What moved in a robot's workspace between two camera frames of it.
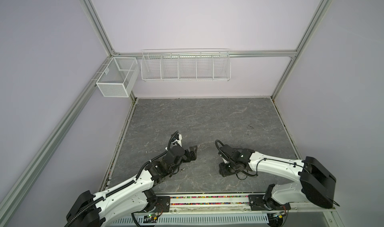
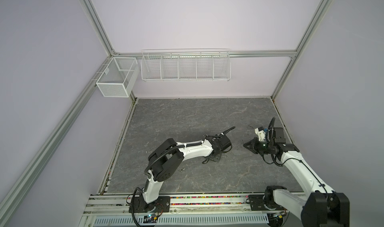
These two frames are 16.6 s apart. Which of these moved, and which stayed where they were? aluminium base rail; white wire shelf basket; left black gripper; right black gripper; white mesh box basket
Moved: left black gripper; right black gripper
Stayed: white wire shelf basket; white mesh box basket; aluminium base rail
